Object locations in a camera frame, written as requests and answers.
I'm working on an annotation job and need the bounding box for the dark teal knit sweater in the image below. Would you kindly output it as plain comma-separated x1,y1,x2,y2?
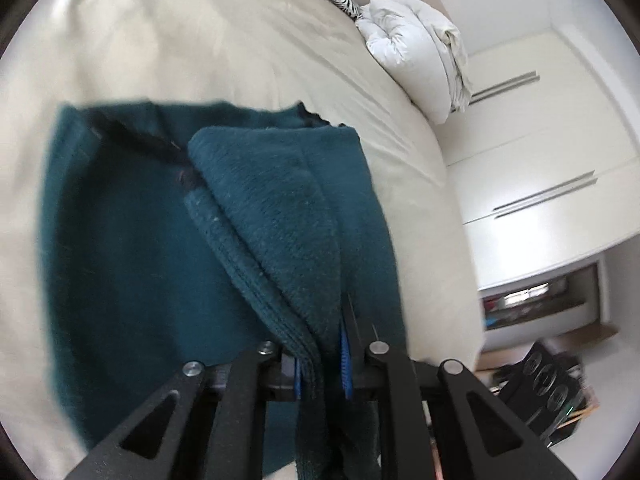
40,102,406,479

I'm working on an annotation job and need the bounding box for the white wardrobe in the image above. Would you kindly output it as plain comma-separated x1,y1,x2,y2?
439,24,640,340

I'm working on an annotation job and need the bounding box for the white crumpled duvet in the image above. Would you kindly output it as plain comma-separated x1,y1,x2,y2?
356,0,472,125

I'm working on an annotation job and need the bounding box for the beige bed sheet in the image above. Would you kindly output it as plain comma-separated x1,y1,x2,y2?
1,0,484,479

